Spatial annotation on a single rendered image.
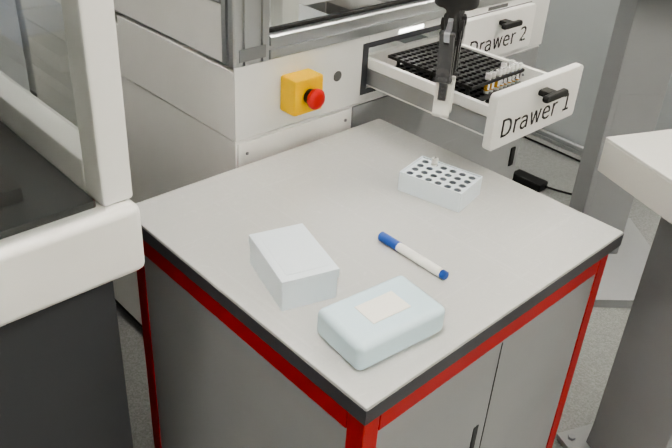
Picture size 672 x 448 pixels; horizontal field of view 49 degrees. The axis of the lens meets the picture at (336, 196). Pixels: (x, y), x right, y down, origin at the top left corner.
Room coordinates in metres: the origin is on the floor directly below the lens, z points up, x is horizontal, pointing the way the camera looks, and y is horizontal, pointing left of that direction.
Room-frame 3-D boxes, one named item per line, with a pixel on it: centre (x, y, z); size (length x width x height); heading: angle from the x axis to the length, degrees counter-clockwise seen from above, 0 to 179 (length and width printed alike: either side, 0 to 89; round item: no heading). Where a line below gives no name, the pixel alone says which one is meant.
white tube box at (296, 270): (0.86, 0.06, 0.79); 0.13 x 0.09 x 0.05; 28
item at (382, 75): (1.47, -0.23, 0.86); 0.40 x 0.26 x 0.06; 45
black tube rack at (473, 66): (1.46, -0.23, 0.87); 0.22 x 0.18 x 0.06; 45
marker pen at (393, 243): (0.93, -0.12, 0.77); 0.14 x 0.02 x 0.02; 44
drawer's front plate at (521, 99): (1.32, -0.37, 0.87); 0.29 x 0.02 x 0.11; 135
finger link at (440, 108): (1.22, -0.18, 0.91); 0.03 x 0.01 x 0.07; 74
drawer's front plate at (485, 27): (1.77, -0.37, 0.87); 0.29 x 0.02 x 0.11; 135
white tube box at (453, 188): (1.15, -0.18, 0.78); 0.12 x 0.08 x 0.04; 57
